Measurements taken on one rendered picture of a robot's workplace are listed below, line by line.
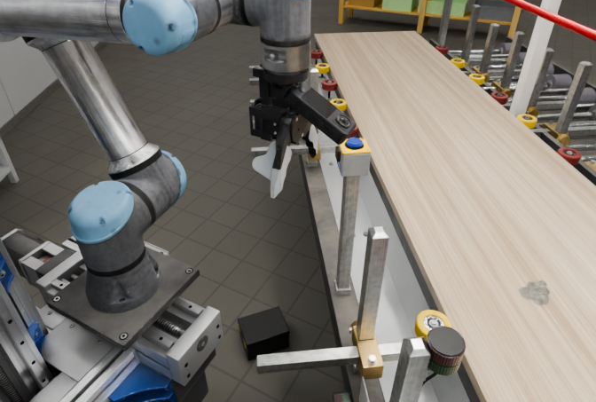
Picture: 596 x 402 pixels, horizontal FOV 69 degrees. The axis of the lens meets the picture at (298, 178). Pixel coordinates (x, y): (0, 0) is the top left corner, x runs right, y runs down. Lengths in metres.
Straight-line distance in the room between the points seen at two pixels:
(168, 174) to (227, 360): 1.30
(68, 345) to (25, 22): 0.66
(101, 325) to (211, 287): 1.46
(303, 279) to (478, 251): 1.26
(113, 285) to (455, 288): 0.81
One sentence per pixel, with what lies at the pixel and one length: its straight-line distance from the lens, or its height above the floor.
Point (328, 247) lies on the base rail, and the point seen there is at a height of 0.70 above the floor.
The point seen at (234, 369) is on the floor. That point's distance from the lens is 2.09.
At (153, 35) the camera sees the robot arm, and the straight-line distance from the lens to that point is 0.56.
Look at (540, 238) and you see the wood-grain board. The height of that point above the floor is 0.90.
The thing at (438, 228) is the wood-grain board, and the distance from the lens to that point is 1.37.
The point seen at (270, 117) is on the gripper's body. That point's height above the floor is 1.44.
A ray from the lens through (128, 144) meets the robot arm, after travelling 0.94.
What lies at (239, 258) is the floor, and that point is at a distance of 2.52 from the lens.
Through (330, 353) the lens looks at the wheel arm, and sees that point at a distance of 1.12.
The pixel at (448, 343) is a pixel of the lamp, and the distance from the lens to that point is 0.78.
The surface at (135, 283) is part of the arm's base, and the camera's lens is 0.95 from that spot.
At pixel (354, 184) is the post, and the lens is 1.13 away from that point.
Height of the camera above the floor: 1.75
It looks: 34 degrees down
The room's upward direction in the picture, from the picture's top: straight up
